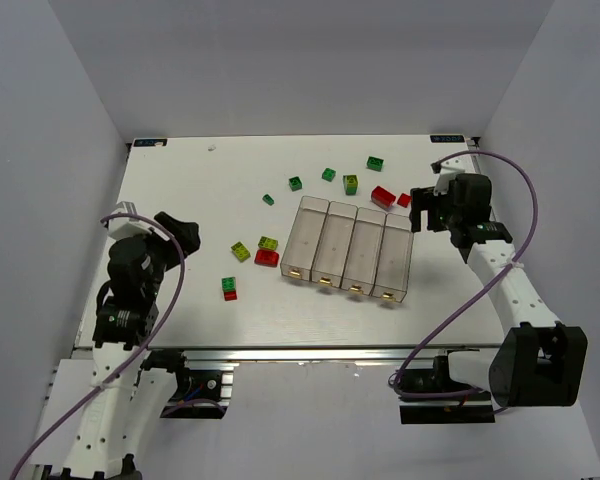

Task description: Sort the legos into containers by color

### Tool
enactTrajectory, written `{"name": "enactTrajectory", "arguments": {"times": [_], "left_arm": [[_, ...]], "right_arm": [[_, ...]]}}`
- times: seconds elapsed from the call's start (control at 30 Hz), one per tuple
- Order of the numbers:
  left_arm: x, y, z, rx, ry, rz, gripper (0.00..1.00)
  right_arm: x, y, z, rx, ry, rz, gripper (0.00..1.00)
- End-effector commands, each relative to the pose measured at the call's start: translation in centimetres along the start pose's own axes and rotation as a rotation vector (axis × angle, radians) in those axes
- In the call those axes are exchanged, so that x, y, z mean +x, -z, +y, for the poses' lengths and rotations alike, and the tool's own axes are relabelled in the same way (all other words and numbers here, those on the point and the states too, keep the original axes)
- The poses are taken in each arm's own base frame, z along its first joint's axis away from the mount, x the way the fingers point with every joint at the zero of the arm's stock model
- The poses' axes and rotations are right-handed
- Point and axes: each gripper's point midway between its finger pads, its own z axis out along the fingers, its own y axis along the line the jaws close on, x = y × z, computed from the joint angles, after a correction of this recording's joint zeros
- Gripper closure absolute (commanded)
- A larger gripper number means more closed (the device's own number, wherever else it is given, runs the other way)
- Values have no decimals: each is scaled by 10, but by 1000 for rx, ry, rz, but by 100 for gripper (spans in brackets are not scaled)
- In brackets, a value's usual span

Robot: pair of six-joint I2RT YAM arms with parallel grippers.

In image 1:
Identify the small red lego brick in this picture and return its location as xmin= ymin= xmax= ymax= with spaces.
xmin=396 ymin=193 xmax=411 ymax=208

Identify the large red lego brick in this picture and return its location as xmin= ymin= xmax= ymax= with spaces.
xmin=370 ymin=186 xmax=396 ymax=210

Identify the yellow-green lego brick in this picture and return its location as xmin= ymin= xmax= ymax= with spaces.
xmin=343 ymin=175 xmax=359 ymax=196
xmin=231 ymin=242 xmax=251 ymax=262
xmin=258 ymin=236 xmax=278 ymax=251

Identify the red rounded lego brick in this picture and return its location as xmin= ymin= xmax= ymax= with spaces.
xmin=254 ymin=249 xmax=279 ymax=267

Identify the tiny green lego brick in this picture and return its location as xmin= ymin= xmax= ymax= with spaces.
xmin=262 ymin=194 xmax=275 ymax=206

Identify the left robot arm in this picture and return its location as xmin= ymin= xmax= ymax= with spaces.
xmin=57 ymin=212 xmax=201 ymax=479

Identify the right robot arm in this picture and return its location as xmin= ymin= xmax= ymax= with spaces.
xmin=410 ymin=173 xmax=588 ymax=407

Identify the right blue label sticker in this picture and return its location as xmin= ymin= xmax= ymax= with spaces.
xmin=429 ymin=134 xmax=465 ymax=143

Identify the blue label sticker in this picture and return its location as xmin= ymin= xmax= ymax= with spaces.
xmin=429 ymin=134 xmax=465 ymax=143
xmin=132 ymin=138 xmax=168 ymax=148

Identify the yellow-green stacked lego brick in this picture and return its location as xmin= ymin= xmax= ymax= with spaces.
xmin=343 ymin=175 xmax=359 ymax=196

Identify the clear bin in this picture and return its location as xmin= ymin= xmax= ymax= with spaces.
xmin=311 ymin=201 xmax=358 ymax=288
xmin=371 ymin=213 xmax=414 ymax=303
xmin=341 ymin=208 xmax=386 ymax=295
xmin=280 ymin=196 xmax=329 ymax=281

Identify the left blue label sticker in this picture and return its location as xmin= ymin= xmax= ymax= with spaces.
xmin=132 ymin=138 xmax=168 ymax=148

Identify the small green lego brick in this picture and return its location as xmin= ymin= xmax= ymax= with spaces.
xmin=321 ymin=168 xmax=336 ymax=182

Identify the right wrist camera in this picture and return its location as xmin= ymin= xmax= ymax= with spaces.
xmin=431 ymin=157 xmax=466 ymax=196

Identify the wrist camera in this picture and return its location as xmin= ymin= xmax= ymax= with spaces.
xmin=101 ymin=201 xmax=151 ymax=241
xmin=431 ymin=157 xmax=466 ymax=196

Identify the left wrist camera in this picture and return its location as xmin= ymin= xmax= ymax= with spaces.
xmin=101 ymin=201 xmax=151 ymax=241

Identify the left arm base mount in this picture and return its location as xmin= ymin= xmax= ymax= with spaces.
xmin=140 ymin=349 xmax=227 ymax=419

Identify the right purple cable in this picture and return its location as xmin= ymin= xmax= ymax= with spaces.
xmin=390 ymin=151 xmax=540 ymax=416

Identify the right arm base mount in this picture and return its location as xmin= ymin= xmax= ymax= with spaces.
xmin=397 ymin=355 xmax=495 ymax=425

